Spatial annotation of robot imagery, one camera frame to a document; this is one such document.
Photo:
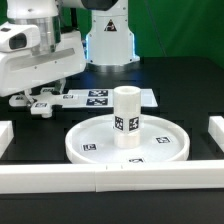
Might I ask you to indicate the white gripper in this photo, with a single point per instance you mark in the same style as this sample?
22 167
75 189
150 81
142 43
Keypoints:
21 70

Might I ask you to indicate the white cross-shaped table base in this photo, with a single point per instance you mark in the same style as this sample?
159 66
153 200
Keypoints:
44 101

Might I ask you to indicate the white round table top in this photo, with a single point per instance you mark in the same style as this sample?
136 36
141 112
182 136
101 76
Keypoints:
92 141

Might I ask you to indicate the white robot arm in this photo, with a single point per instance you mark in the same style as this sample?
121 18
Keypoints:
34 50

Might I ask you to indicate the white marker sheet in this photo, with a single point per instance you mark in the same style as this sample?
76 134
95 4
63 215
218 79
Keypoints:
103 98

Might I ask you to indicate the white left fence block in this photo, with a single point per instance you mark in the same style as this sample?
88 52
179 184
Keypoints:
6 135

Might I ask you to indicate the white fence block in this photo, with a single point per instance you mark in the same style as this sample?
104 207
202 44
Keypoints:
216 130
6 135

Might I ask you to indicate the white right fence block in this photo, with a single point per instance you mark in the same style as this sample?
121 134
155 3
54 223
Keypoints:
216 130

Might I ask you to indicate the white front fence bar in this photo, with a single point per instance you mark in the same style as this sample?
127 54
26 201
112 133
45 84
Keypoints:
15 179

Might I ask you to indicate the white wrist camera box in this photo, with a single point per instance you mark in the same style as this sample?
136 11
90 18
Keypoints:
15 37

